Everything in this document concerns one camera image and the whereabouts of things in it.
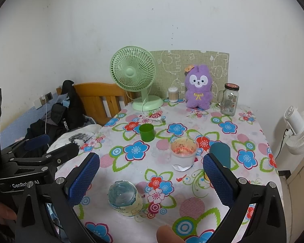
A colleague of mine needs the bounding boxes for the person's left hand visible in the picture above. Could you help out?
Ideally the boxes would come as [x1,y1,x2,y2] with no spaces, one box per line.
[0,199,17,225]

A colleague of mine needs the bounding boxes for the floral tablecloth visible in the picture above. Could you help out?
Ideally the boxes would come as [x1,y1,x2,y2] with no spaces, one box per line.
[54,98,280,243]

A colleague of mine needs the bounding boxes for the green patterned board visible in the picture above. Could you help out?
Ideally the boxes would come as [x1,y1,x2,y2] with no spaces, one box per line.
[149,50,230,102]

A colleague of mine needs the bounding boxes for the white fan power cable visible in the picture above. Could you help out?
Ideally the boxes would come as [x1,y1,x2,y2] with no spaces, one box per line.
[141,99,166,125]

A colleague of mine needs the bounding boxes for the wooden bed headboard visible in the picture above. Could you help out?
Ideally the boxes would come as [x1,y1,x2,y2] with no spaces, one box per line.
[56,82,136,126]

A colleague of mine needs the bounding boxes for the wall socket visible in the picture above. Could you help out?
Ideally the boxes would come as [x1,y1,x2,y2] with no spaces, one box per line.
[34,92,54,108]

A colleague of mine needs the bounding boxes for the dark teal cup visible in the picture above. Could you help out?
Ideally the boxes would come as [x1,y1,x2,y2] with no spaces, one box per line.
[209,142,231,169]

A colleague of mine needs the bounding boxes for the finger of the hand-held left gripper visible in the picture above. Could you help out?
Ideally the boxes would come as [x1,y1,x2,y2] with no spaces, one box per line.
[10,142,80,167]
[1,134,50,159]

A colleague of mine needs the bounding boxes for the white paper scrap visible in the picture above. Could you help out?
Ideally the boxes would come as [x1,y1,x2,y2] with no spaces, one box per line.
[172,164,193,173]

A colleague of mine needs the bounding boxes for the white standing fan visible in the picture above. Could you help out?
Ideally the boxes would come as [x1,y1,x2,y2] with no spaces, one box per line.
[284,106,304,155]

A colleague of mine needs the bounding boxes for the clear glass cup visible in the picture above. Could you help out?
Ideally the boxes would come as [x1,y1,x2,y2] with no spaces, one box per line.
[108,180,144,218]

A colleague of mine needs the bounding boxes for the white charging cable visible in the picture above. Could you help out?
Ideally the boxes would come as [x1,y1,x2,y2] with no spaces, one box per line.
[41,95,48,135]

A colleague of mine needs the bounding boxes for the purple plush toy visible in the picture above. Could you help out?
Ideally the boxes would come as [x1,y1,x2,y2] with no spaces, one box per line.
[184,64,214,109]

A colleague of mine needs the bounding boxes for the black bag and clothes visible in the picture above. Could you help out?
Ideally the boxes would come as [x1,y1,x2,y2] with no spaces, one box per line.
[24,80,87,142]

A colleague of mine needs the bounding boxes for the green desk fan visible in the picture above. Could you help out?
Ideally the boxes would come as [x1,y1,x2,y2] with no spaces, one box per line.
[110,46,164,111]

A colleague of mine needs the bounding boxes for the glass jar mug with lid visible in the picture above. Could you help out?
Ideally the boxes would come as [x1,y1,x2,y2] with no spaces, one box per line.
[216,83,240,117]

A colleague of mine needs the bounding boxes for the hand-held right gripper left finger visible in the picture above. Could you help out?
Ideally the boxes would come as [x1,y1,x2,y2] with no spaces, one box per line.
[14,152,112,243]

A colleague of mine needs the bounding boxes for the person's right hand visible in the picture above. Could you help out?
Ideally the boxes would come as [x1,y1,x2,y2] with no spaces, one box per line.
[157,225,186,243]

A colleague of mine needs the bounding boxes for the white printed cloth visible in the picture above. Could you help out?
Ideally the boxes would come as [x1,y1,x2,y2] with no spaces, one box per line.
[47,125,104,155]

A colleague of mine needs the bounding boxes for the beige cabinet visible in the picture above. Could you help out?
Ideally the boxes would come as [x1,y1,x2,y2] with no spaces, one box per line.
[279,167,304,233]

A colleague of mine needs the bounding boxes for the translucent plastic cup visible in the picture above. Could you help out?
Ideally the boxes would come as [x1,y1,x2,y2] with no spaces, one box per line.
[170,137,199,170]

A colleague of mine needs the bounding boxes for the cotton swab container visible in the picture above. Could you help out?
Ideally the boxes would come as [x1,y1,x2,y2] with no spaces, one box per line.
[168,87,180,103]

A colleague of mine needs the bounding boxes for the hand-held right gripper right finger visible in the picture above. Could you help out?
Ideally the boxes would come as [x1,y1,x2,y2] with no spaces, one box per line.
[203,154,287,243]

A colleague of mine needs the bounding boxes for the green plastic cup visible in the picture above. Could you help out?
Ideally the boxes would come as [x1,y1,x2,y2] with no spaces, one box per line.
[139,124,155,142]

